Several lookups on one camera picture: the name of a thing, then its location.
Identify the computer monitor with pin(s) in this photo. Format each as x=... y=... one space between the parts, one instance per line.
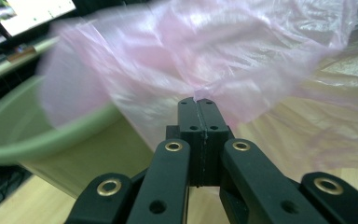
x=28 y=14

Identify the pink plastic trash bag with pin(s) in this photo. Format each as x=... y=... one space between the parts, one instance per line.
x=180 y=59

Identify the green plastic trash bin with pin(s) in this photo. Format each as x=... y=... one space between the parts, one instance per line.
x=43 y=146

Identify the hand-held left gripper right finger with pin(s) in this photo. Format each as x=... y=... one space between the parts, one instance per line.
x=213 y=121

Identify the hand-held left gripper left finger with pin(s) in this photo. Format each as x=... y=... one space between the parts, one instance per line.
x=189 y=124

